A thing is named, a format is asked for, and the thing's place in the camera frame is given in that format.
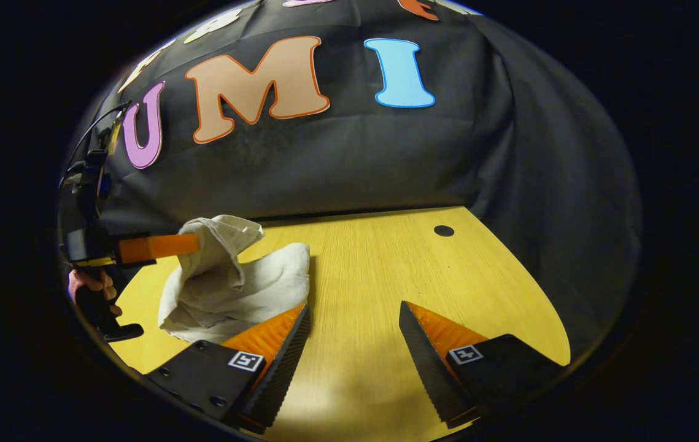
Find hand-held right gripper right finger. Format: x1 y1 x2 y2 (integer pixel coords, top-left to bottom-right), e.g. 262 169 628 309
398 300 565 429

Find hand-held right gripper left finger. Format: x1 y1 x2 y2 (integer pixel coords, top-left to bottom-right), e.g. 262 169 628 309
142 303 312 434

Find white jeans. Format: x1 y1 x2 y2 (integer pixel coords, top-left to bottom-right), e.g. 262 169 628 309
158 214 311 344

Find black backdrop cloth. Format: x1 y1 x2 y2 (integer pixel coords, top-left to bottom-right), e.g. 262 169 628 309
61 0 643 363

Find thin gripper cable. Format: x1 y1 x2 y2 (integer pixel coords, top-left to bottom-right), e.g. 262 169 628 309
62 101 132 185

